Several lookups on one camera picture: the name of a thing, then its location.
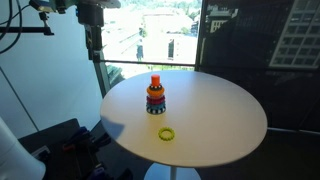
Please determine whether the lime green toy ring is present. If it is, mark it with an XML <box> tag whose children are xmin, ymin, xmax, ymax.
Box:
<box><xmin>157</xmin><ymin>126</ymin><xmax>176</xmax><ymax>142</ymax></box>

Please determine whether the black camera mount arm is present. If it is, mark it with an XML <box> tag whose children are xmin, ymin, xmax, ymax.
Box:
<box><xmin>0</xmin><ymin>12</ymin><xmax>53</xmax><ymax>36</ymax></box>

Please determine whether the orange toy ring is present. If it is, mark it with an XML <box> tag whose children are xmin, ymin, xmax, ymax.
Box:
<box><xmin>146</xmin><ymin>84</ymin><xmax>165</xmax><ymax>98</ymax></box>

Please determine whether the black window railing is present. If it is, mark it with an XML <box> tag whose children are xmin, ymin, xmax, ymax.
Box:
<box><xmin>100</xmin><ymin>60</ymin><xmax>196</xmax><ymax>67</ymax></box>

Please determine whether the red toy ring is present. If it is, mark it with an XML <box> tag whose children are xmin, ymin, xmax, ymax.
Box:
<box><xmin>145</xmin><ymin>95</ymin><xmax>167</xmax><ymax>106</ymax></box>

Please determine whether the white round table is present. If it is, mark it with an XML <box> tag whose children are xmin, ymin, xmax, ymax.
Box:
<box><xmin>100</xmin><ymin>70</ymin><xmax>267</xmax><ymax>180</ymax></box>

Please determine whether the orange ring holder post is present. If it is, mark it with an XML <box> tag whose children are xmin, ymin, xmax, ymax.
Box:
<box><xmin>151</xmin><ymin>74</ymin><xmax>160</xmax><ymax>86</ymax></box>

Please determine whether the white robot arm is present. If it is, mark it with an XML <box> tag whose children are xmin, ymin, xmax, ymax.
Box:
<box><xmin>0</xmin><ymin>117</ymin><xmax>46</xmax><ymax>180</ymax></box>

